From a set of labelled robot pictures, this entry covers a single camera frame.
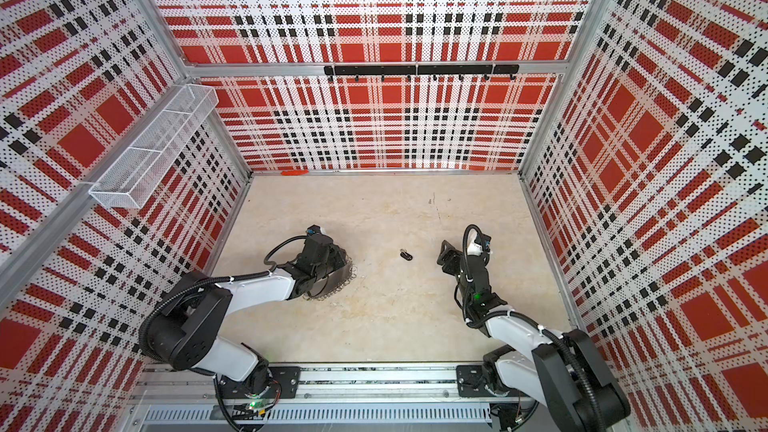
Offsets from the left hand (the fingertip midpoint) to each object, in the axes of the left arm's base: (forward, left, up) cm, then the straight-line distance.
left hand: (345, 256), depth 93 cm
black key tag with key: (+3, -19, -4) cm, 19 cm away
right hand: (-1, -33, +7) cm, 34 cm away
